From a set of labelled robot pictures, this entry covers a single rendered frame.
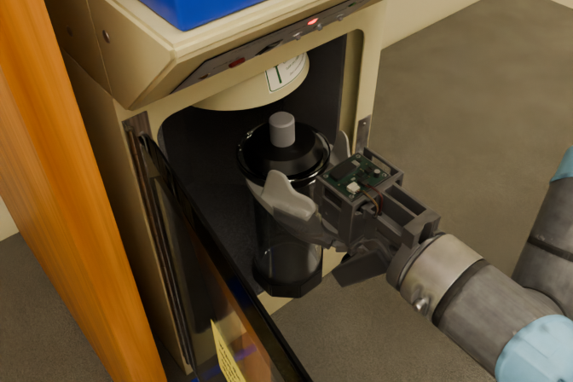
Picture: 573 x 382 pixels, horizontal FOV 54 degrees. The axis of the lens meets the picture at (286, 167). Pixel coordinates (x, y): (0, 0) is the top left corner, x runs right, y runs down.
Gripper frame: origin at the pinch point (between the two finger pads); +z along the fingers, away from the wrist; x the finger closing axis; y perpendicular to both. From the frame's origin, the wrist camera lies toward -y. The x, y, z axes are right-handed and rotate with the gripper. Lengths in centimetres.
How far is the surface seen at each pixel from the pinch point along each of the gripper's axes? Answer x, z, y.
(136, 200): 18.1, 0.2, 6.6
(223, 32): 14.6, -12.2, 28.5
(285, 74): -1.2, 1.5, 11.6
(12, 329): 33.9, 22.0, -27.9
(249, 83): 3.0, 2.2, 12.0
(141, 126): 16.3, -0.7, 15.2
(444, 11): -91, 43, -29
